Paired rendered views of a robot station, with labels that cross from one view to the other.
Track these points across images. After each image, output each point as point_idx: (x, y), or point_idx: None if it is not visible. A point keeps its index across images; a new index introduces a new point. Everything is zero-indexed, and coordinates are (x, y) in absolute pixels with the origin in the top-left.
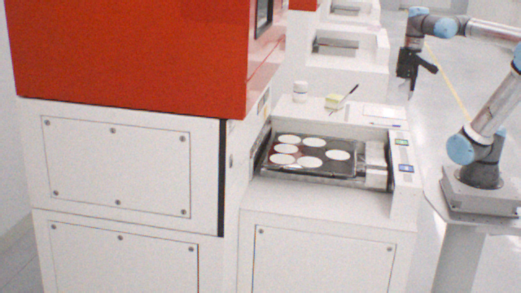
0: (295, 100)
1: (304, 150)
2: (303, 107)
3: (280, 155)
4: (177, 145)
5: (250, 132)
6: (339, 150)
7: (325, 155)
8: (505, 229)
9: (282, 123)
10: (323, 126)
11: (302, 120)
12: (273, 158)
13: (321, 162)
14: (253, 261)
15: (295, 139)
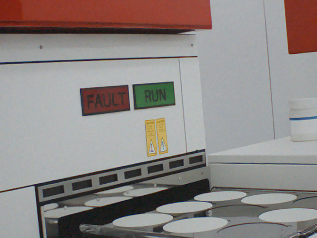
0: (292, 137)
1: (220, 209)
2: (298, 144)
3: (148, 216)
4: None
5: (24, 137)
6: (308, 208)
7: (256, 215)
8: None
9: (229, 170)
10: (309, 169)
11: (265, 158)
12: (124, 218)
13: (225, 225)
14: None
15: (232, 196)
